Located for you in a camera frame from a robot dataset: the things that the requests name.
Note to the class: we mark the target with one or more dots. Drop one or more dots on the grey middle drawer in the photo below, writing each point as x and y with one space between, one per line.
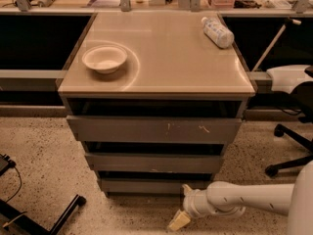
145 163

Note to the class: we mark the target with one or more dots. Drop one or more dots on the white paper bowl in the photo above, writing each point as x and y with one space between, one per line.
104 59

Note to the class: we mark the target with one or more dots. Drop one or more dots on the grey top drawer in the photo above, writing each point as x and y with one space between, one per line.
178 130

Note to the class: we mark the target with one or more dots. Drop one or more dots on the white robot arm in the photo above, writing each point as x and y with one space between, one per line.
222 198

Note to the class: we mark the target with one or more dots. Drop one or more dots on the grey bottom drawer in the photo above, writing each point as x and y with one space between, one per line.
148 187

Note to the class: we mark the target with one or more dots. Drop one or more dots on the grey drawer cabinet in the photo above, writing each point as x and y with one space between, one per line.
172 71

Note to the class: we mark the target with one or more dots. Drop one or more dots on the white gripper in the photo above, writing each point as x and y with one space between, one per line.
192 205

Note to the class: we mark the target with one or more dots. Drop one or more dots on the grey drawer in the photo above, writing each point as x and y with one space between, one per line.
148 187
145 163
178 130

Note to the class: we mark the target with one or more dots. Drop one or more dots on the black metal stand base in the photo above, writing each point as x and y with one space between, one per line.
46 219

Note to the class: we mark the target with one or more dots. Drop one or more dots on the clear plastic water bottle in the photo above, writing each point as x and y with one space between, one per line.
217 32

